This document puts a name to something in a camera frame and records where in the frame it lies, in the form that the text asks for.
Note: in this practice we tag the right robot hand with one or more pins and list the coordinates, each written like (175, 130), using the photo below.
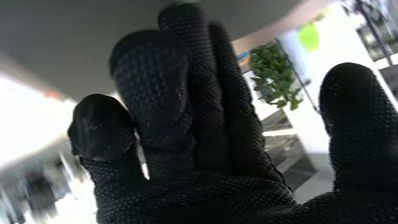
(196, 140)

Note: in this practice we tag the green potted plant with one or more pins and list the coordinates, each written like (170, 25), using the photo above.
(271, 75)

